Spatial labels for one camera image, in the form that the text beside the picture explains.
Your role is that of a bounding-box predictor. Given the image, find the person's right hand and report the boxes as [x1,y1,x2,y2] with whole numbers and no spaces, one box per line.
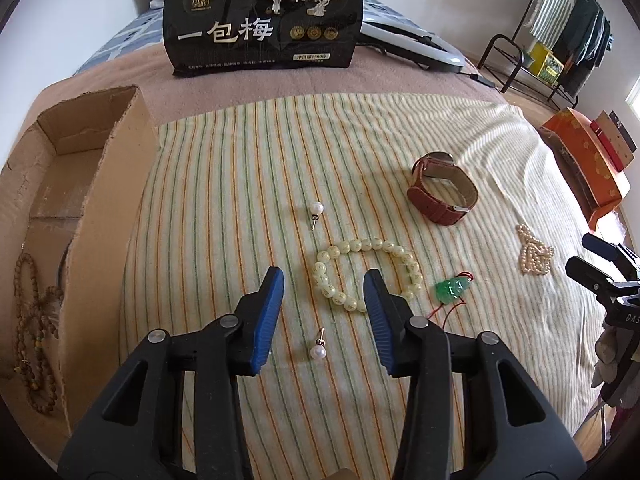
[591,322,624,391]

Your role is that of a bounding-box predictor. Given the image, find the striped hanging garment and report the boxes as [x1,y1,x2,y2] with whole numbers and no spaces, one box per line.
[529,0,584,47]

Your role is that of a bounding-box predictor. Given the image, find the red slim box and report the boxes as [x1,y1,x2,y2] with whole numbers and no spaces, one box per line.
[589,118,626,170]

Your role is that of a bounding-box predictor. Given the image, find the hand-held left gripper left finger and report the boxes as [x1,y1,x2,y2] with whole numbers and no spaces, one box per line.
[57,266,285,480]

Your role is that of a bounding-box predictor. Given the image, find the white flat device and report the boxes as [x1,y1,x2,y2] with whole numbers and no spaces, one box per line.
[357,20,466,74]

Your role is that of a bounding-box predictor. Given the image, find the black snack bag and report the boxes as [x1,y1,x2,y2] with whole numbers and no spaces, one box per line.
[163,0,365,79]

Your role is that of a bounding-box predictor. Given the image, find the small pearl strand necklace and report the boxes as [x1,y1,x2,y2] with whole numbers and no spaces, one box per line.
[515,223,555,277]

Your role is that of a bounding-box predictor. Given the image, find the dark hanging clothes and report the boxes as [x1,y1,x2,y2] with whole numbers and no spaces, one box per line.
[552,0,614,97]

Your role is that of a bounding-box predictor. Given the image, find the black metal clothes rack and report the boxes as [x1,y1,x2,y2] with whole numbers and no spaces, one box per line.
[477,0,617,112]

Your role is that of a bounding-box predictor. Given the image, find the black power cable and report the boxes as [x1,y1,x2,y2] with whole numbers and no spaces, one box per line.
[462,71,497,89]

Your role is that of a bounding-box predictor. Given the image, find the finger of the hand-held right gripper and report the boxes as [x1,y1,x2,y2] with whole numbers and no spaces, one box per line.
[565,255,621,307]
[582,233,640,275]

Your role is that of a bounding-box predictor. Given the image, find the brown leather wrist watch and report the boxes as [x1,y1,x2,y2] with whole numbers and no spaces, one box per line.
[406,151,479,226]

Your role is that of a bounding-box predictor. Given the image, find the orange gift box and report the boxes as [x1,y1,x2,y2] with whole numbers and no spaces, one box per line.
[539,107,632,231]

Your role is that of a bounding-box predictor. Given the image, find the striped cream cloth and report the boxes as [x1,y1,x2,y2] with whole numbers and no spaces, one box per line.
[119,92,610,480]

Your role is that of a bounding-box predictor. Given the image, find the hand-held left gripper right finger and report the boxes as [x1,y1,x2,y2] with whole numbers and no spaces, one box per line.
[363,269,589,480]

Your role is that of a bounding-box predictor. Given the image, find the yellow box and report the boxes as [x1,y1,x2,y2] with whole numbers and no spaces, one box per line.
[524,42,551,74]

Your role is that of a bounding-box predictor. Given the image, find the green jade pendant red cord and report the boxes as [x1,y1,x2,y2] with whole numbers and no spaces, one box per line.
[430,269,476,329]

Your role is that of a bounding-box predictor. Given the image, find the brown wooden bead necklace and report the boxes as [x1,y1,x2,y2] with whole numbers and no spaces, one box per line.
[13,252,65,414]

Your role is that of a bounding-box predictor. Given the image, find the pale jade bead bracelet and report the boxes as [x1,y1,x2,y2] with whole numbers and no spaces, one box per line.
[312,238,423,313]

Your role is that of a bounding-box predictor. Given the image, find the brown paper card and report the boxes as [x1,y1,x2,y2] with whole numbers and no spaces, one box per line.
[597,109,639,167]

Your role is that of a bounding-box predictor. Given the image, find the green box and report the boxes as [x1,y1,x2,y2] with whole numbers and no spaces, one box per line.
[537,52,566,84]

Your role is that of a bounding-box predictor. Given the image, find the tan blanket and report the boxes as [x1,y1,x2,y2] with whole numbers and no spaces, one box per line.
[22,40,508,128]

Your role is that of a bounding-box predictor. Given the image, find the brown cardboard box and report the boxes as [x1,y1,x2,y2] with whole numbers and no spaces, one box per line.
[0,85,162,467]

